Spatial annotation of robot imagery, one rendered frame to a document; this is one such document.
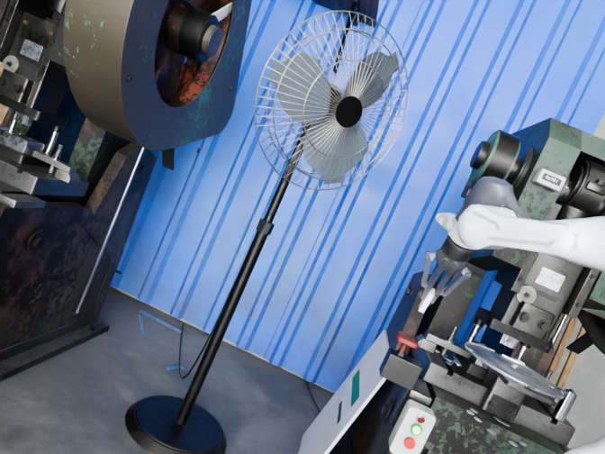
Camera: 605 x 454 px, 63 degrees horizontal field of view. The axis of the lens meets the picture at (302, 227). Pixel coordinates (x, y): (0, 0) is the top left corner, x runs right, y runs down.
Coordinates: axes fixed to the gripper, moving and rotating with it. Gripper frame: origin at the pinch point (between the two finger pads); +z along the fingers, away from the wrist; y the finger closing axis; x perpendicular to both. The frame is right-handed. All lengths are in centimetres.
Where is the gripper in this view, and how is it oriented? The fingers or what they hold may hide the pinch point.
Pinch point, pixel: (426, 300)
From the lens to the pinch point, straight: 141.5
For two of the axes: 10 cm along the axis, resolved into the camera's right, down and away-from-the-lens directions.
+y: 9.0, 4.1, -1.0
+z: -3.2, 8.1, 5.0
